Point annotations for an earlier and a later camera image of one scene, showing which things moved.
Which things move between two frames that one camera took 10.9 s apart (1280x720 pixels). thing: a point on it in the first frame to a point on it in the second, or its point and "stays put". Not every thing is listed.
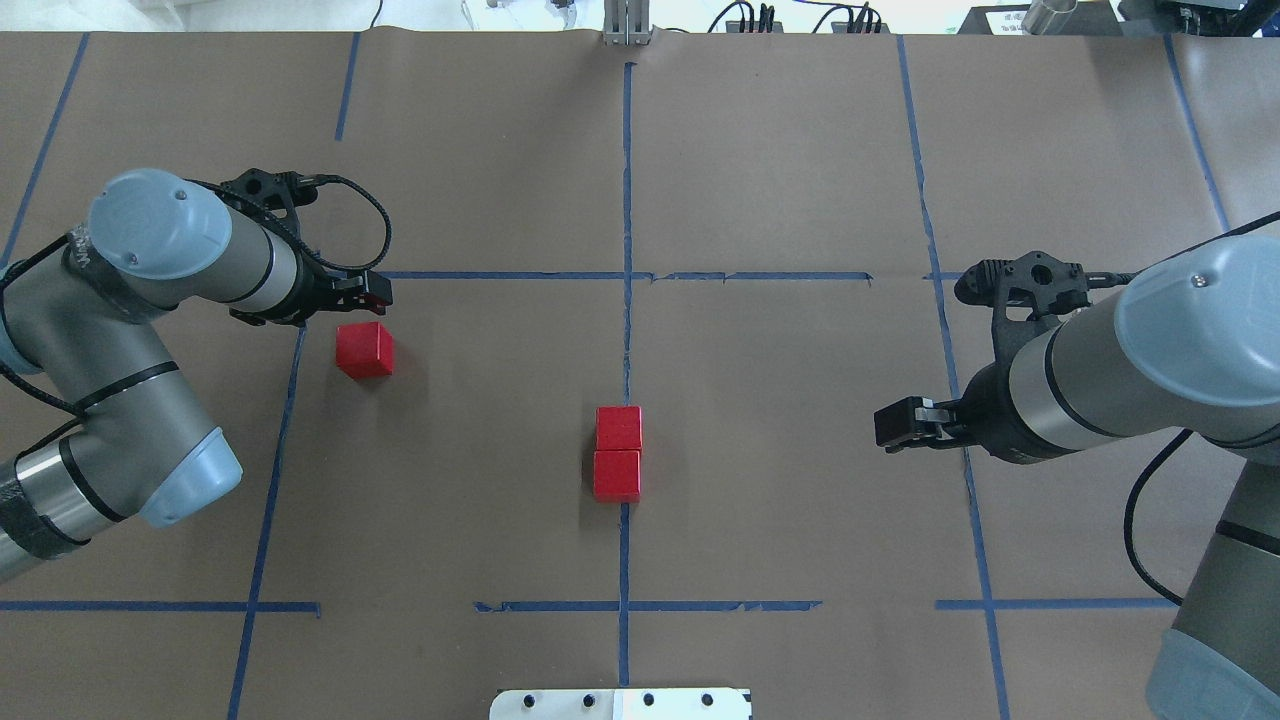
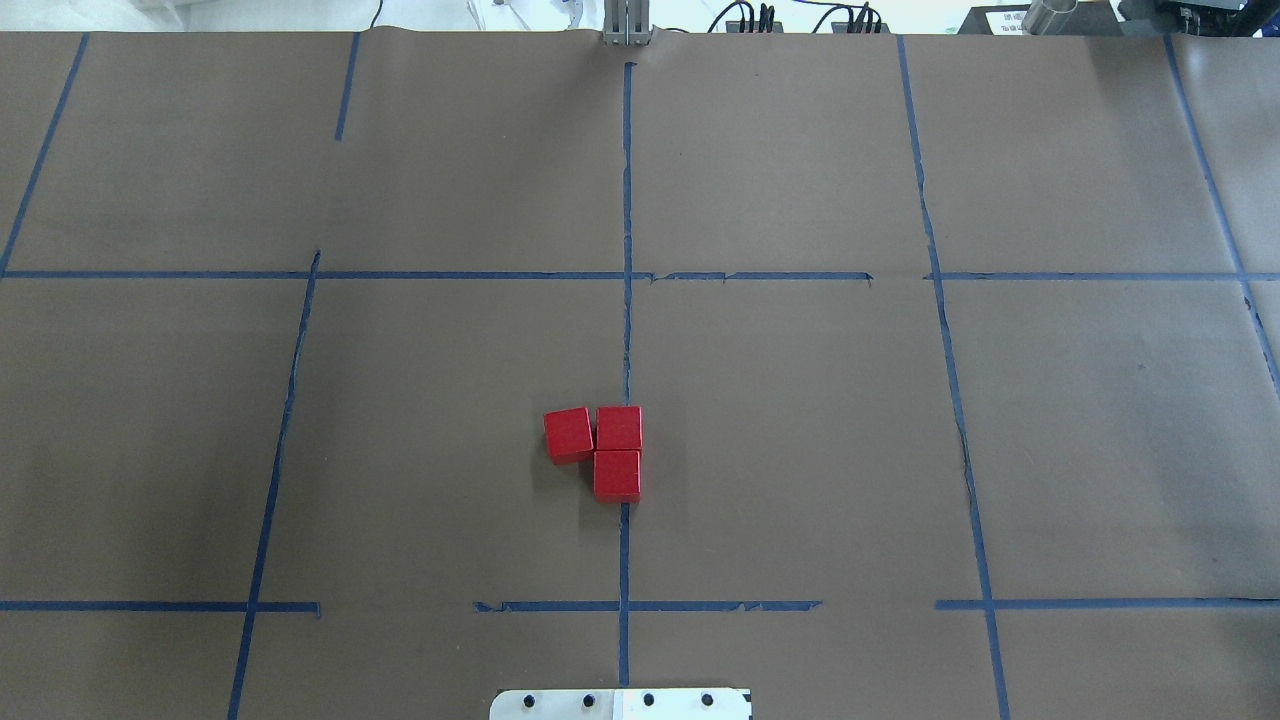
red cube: x=616 y=476 stays put
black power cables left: x=767 y=16 stays put
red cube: x=618 y=428 stays put
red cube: x=364 y=350 to x=569 y=436
